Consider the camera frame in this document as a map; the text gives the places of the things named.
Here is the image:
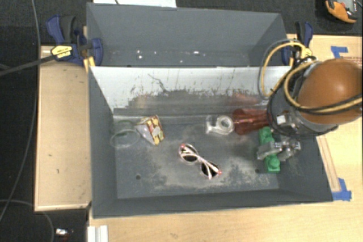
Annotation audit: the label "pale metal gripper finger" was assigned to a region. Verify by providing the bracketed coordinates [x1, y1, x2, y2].
[277, 148, 296, 163]
[256, 142, 278, 160]

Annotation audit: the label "green flat block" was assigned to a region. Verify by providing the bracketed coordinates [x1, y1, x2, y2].
[258, 126, 282, 175]

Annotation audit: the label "red-brown flat block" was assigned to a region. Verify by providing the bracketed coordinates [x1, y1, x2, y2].
[233, 108, 271, 135]

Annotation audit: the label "white and red sunglasses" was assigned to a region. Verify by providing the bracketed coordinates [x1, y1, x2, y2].
[178, 143, 223, 180]

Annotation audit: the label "red and yellow small box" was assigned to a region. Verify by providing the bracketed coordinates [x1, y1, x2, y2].
[135, 114, 166, 147]

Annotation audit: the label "grey metal bin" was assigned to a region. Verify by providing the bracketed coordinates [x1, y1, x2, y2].
[86, 2, 334, 219]

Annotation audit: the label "pale wood flat board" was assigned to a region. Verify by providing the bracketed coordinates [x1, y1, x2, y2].
[33, 45, 343, 212]

